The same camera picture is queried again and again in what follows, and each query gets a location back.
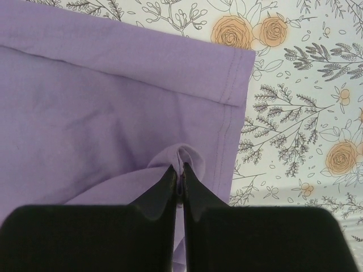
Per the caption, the purple t shirt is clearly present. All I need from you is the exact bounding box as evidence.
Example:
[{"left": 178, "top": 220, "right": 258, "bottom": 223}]
[{"left": 0, "top": 0, "right": 256, "bottom": 270}]

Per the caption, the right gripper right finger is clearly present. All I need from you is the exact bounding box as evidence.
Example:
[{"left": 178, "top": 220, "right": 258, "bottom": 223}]
[{"left": 183, "top": 164, "right": 357, "bottom": 272}]

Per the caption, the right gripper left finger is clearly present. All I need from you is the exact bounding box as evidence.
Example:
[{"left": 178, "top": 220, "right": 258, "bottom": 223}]
[{"left": 1, "top": 167, "right": 177, "bottom": 271}]

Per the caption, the floral table mat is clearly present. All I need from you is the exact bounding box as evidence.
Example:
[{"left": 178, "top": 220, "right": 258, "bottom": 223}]
[{"left": 56, "top": 0, "right": 363, "bottom": 272}]

